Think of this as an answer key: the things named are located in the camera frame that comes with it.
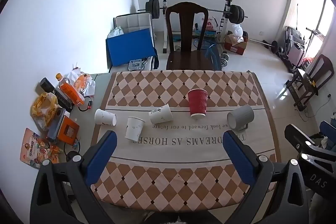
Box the yellow plastic bag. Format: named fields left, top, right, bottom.
left=31, top=92, right=59, bottom=130

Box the pink plastic bag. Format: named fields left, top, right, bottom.
left=202, top=17, right=216, bottom=32

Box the dark wooden chair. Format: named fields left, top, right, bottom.
left=165, top=2, right=222, bottom=71
left=308, top=54, right=335, bottom=91

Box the blue weight bench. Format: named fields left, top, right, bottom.
left=205, top=43, right=222, bottom=70

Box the orange box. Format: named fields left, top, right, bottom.
left=56, top=118, right=80, bottom=146

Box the white paper cup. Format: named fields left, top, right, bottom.
left=95, top=109, right=117, bottom=127
left=148, top=104, right=174, bottom=125
left=125, top=116, right=145, bottom=142

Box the crumpled white paper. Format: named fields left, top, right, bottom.
left=64, top=68, right=96, bottom=97

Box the barbell with black plates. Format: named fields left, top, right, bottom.
left=138, top=0, right=248, bottom=24

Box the black cable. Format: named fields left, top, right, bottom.
left=77, top=98, right=94, bottom=112

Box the orange drink bottle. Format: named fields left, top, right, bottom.
left=55, top=73, right=85, bottom=106

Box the black power strip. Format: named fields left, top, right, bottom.
left=40, top=77, right=73, bottom=112

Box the white squat rack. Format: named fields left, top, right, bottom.
left=161, top=0, right=235, bottom=54

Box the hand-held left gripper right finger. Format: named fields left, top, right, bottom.
left=223, top=130, right=310, bottom=224

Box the dark grey box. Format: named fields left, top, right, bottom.
left=47, top=108, right=66, bottom=142

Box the red ribbed paper cup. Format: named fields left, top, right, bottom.
left=187, top=89, right=208, bottom=118

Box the folded grey exercise machine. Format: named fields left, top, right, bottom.
left=283, top=26, right=307, bottom=67

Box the colourful snack packet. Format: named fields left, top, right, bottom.
left=20, top=127, right=62, bottom=169

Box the clear plastic container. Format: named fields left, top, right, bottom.
left=129, top=59, right=145, bottom=71

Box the barbell with small plate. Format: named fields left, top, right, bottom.
left=248, top=40, right=279, bottom=53

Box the blue board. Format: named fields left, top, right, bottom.
left=106, top=28, right=157, bottom=67

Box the white padded chair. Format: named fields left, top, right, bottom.
left=113, top=13, right=158, bottom=70

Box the grey mug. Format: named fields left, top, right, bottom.
left=227, top=105, right=255, bottom=132

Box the white plastic bag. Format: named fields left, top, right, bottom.
left=231, top=24, right=244, bottom=43

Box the black metal stand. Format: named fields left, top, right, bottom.
left=287, top=69, right=319, bottom=111

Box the cardboard box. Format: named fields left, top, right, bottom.
left=224, top=31, right=248, bottom=56

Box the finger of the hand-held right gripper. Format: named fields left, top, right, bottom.
left=320, top=121, right=336, bottom=153
left=285, top=124, right=322, bottom=159

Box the checkered brown tablecloth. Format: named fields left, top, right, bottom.
left=91, top=70, right=276, bottom=211

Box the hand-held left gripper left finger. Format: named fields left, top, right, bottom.
left=30, top=131, right=118, bottom=224

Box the clear plastic bag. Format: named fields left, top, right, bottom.
left=108, top=27, right=124, bottom=38

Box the orange snack wrapper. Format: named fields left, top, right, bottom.
left=75, top=73, right=91, bottom=91

